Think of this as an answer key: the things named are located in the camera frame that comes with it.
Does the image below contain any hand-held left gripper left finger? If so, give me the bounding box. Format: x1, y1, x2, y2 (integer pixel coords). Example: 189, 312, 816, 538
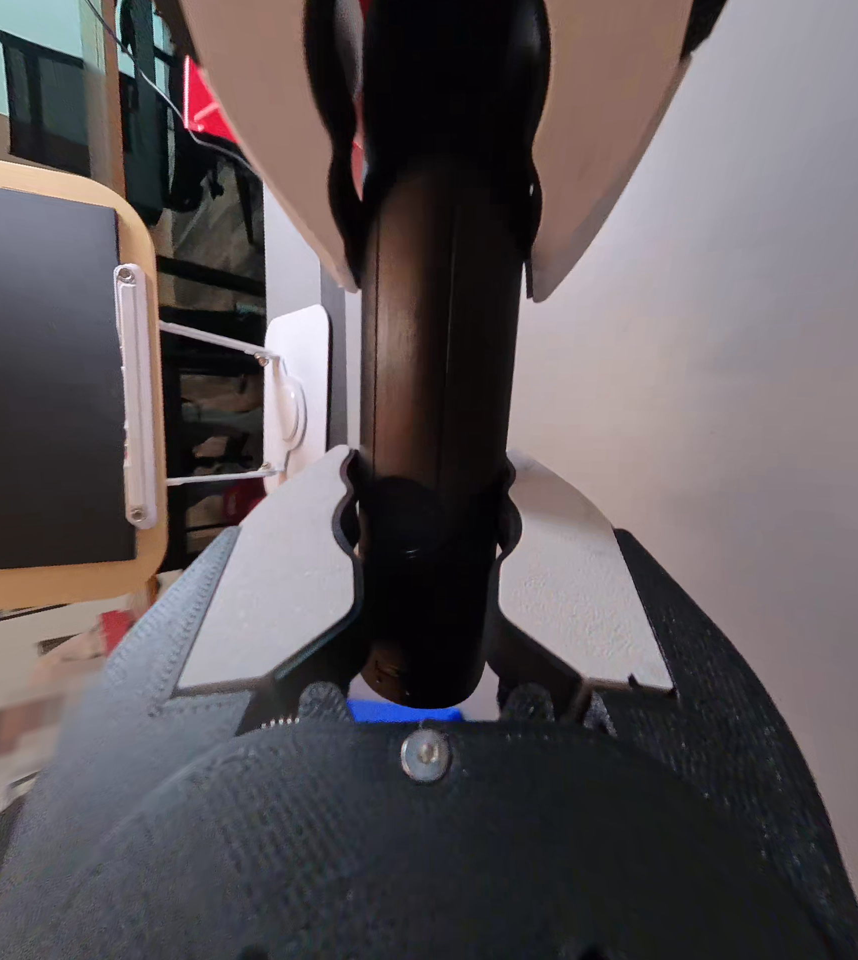
174, 444, 366, 695

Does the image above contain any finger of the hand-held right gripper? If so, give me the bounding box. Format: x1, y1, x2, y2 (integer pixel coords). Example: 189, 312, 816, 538
177, 0, 367, 294
522, 0, 730, 303

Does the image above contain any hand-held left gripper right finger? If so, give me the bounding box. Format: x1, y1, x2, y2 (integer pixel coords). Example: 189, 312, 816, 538
496, 448, 678, 699

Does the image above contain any blue plastic bin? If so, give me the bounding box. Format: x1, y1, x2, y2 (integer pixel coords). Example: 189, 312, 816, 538
346, 699, 468, 725

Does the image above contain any black TV remote control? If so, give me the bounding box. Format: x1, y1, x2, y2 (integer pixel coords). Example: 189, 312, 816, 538
357, 0, 554, 710

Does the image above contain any black board with wooden rim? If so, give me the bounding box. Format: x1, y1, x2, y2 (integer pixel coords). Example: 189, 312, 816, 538
0, 150, 169, 616

